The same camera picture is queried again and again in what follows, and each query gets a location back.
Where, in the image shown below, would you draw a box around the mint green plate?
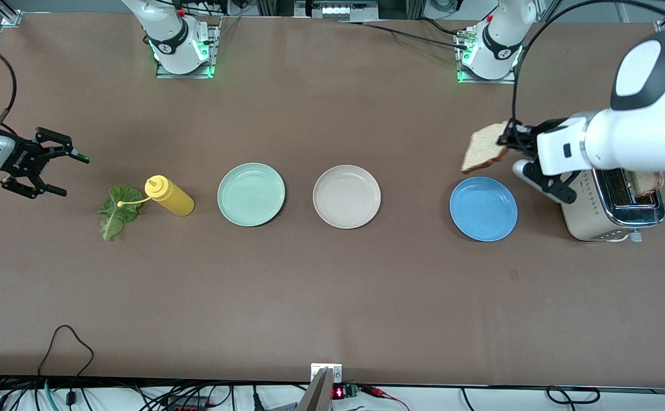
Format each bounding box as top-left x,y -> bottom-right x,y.
217,163 -> 286,227

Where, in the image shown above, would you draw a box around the red clip leads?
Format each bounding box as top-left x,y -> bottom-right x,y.
360,385 -> 412,411

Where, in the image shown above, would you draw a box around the silver camera mount bracket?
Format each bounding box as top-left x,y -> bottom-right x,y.
297,363 -> 343,411

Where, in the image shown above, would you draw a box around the aluminium frame with lights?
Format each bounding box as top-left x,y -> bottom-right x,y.
255,0 -> 427,22

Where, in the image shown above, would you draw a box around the long black table cable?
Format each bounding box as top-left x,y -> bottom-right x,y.
338,19 -> 471,51

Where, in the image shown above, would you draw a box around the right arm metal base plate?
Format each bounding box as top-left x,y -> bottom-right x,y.
155,16 -> 220,79

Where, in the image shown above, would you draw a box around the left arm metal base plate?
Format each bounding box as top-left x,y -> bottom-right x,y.
455,29 -> 518,85

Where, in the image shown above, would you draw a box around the bread slice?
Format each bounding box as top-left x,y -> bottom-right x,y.
626,170 -> 665,199
461,121 -> 513,175

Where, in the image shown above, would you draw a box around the green lettuce leaf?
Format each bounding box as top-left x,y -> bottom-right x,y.
98,184 -> 146,241

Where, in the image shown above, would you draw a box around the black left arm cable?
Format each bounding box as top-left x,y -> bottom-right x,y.
512,0 -> 665,140

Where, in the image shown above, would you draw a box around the beige plate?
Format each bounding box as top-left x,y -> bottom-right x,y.
313,164 -> 382,229

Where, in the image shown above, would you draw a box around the beige chrome toaster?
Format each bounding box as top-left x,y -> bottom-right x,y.
561,166 -> 665,243

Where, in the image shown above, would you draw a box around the black cable with ferrite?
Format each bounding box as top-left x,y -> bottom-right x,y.
37,324 -> 95,407

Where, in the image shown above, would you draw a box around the short black table cable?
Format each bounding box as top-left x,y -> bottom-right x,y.
415,16 -> 467,38

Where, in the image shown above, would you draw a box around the yellow mustard squeeze bottle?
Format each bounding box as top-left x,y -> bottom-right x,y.
117,175 -> 195,217

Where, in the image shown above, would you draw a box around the coiled black cable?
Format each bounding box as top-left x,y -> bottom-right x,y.
546,386 -> 601,405

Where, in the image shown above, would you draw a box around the blue plate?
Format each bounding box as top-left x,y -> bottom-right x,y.
450,176 -> 519,242

